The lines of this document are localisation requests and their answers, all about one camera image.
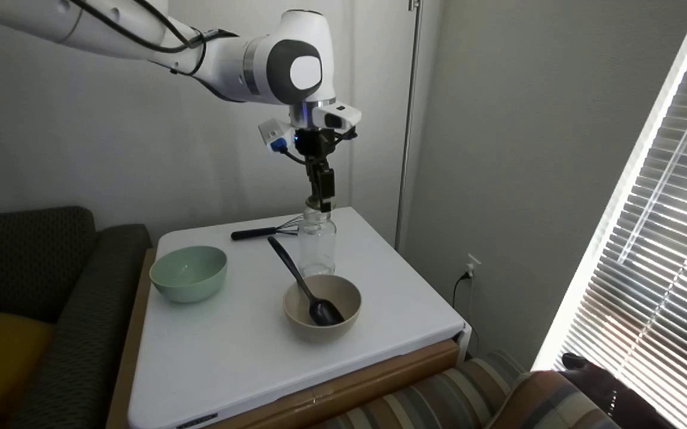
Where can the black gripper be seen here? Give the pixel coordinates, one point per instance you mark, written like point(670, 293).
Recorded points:
point(315, 145)

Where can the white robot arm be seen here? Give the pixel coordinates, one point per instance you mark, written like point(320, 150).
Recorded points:
point(240, 66)

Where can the clear glass bottle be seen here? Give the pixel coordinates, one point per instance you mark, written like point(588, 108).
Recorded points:
point(318, 246)

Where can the black spoon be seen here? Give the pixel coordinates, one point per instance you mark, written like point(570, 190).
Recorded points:
point(322, 311)

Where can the beige bowl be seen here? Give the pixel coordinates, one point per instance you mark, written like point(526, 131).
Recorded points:
point(304, 317)

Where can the green bowl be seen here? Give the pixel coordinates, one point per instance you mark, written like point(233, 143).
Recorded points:
point(188, 274)

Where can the striped sofa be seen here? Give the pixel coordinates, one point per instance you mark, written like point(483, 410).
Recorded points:
point(431, 401)

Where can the small black table strip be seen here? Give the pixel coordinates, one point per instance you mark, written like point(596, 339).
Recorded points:
point(197, 420)

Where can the dark grey sofa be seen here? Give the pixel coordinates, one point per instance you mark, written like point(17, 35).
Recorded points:
point(66, 317)

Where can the striped cushion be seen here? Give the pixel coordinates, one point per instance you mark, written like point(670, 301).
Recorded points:
point(549, 401)

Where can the white window blinds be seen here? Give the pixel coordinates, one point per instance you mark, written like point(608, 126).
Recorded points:
point(662, 238)

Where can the dark fuzzy object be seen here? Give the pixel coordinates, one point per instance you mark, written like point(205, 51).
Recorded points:
point(621, 396)

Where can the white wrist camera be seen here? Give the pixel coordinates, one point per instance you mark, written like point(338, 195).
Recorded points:
point(338, 118)

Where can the thin vertical wall strip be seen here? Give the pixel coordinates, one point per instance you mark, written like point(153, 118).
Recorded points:
point(406, 120)

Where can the white wall power outlet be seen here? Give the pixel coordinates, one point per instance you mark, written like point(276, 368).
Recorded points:
point(471, 264)

